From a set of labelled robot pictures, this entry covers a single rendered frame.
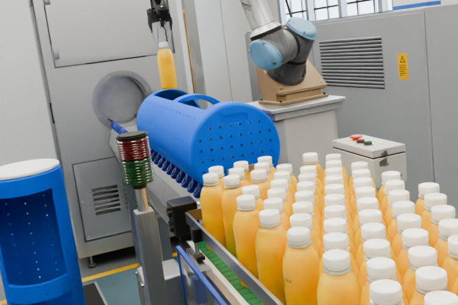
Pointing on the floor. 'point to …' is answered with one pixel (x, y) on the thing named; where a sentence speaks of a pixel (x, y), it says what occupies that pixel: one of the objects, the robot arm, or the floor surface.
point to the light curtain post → (187, 0)
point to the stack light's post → (150, 257)
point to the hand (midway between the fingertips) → (163, 41)
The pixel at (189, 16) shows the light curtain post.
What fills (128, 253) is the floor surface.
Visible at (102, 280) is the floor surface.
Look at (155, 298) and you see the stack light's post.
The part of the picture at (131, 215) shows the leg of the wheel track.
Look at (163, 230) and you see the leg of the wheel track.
